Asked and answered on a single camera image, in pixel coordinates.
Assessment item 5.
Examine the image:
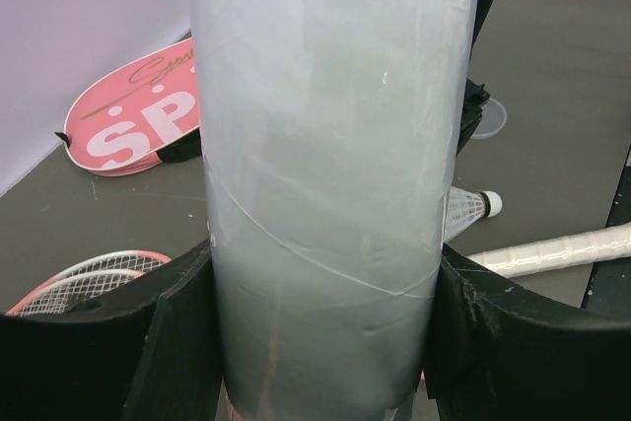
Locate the white feather shuttlecock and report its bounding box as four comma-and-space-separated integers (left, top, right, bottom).
443, 186, 503, 243

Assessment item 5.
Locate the clear plastic tube lid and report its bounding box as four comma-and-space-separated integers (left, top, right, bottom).
471, 98, 508, 140

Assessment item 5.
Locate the pink racket cover bag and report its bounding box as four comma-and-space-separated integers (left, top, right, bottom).
56, 37, 201, 177

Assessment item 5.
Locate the white shuttlecock tube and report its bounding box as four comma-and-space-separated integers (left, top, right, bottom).
191, 0, 477, 420

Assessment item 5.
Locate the pink white badminton racket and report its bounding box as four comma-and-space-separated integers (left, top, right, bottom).
8, 269, 144, 316
6, 250, 172, 316

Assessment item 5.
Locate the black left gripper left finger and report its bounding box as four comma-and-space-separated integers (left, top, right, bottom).
1, 242, 222, 420

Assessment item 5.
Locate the black bag strap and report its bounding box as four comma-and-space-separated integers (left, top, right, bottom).
157, 137, 204, 165

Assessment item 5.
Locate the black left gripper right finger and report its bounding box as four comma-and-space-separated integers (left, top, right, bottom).
424, 246, 630, 420

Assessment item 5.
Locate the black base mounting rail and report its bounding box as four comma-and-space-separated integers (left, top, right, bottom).
582, 154, 630, 320

